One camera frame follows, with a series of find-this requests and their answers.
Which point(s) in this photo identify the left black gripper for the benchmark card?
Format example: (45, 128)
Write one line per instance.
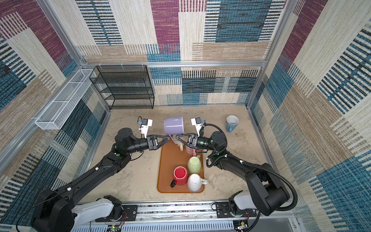
(152, 138)

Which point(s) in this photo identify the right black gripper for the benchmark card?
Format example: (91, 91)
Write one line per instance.
(192, 137)

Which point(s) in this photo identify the purple mug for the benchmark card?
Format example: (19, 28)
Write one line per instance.
(174, 126)

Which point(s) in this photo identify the orange plastic tray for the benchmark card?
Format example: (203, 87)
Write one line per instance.
(171, 157)

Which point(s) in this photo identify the blue mug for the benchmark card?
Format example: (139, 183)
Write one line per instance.
(231, 123)

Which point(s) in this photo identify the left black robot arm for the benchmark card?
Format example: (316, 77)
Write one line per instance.
(53, 211)

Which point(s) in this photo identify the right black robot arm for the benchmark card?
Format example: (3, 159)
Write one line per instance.
(268, 190)

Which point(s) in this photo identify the pink ghost pattern mug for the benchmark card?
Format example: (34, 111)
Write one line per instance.
(191, 151)

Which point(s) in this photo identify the light green mug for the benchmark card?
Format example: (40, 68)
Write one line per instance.
(194, 165)

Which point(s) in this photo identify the white mug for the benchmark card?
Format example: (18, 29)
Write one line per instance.
(195, 183)

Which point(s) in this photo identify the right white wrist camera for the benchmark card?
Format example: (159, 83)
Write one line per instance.
(198, 123)

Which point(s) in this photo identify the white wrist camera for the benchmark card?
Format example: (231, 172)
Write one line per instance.
(198, 123)
(144, 125)

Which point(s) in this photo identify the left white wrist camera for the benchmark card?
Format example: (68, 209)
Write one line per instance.
(144, 125)

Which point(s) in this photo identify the red mug black handle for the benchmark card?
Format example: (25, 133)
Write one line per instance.
(180, 176)

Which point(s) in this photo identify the black wire shelf rack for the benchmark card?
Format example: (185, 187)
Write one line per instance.
(124, 86)

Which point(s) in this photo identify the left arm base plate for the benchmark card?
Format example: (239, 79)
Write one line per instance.
(127, 213)

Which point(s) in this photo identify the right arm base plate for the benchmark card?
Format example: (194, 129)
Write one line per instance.
(223, 211)

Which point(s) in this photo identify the white wire mesh basket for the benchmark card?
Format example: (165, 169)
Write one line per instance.
(61, 107)

